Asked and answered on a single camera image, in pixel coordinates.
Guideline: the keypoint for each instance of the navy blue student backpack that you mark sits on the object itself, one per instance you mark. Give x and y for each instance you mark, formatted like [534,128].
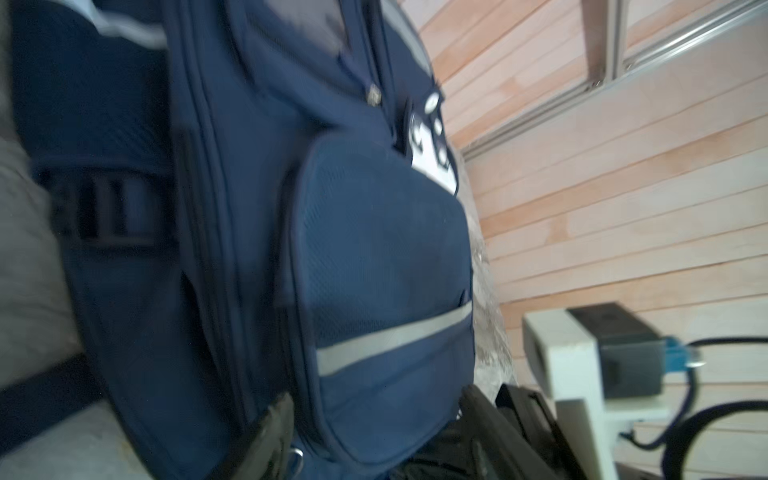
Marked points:
[249,198]

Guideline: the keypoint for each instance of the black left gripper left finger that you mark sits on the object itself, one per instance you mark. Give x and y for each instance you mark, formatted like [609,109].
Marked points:
[263,450]

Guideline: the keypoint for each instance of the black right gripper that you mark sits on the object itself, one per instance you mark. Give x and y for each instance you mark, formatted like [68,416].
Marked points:
[529,413]

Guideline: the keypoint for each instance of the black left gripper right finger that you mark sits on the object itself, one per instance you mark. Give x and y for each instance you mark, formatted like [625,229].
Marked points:
[510,455]

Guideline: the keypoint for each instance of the aluminium wall rail frame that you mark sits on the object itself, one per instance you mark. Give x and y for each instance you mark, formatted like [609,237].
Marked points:
[563,52]

